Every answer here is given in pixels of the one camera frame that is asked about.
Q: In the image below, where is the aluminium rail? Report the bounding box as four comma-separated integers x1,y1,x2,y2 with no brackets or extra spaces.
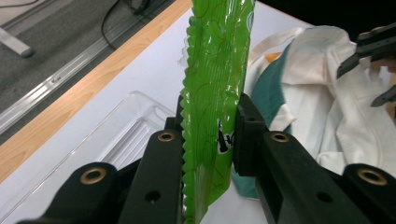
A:
0,18,148,135

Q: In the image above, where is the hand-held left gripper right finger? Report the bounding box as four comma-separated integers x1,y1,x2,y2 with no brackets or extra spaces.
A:
232,92,269,177

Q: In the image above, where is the white patterned tote bag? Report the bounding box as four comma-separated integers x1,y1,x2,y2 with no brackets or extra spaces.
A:
231,25,396,200

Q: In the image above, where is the clear plastic box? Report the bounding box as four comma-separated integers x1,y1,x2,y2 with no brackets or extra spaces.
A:
0,90,176,224

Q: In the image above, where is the green seaweed snack packet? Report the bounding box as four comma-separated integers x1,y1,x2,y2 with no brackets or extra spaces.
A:
177,0,257,224

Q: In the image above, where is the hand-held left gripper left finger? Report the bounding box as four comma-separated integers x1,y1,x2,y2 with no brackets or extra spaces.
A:
163,93,185,157

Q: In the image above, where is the black cable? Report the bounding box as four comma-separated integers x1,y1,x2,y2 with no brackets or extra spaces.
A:
100,0,150,51

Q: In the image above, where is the white metal desk frame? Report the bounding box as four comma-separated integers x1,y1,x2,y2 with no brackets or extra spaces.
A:
0,26,35,59

